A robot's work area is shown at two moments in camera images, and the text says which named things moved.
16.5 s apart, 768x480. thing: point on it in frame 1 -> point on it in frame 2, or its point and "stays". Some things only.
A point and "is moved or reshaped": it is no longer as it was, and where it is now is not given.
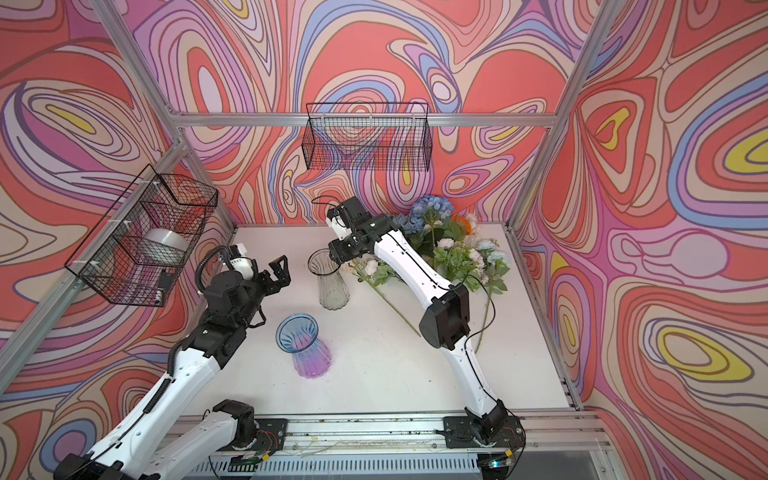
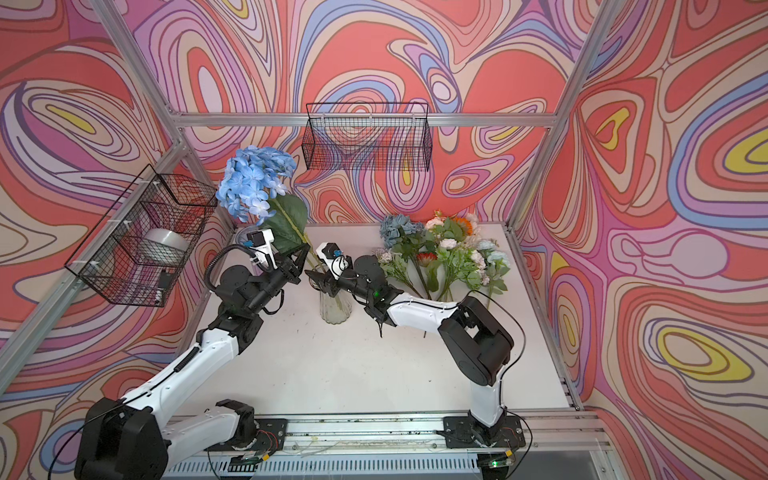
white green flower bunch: (479, 263) stays
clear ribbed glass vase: (333, 294) is moved or reshaped
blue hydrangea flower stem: (425, 211) -> (251, 188)
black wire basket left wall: (143, 246) stays
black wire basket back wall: (367, 136) stays
